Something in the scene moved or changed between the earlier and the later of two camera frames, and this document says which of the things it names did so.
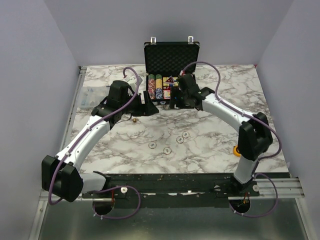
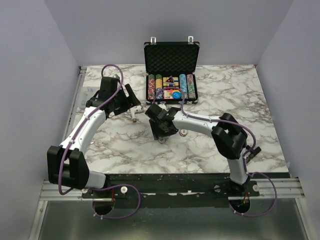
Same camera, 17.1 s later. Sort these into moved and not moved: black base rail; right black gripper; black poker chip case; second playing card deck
Moved: right black gripper
Not moved: black base rail; black poker chip case; second playing card deck
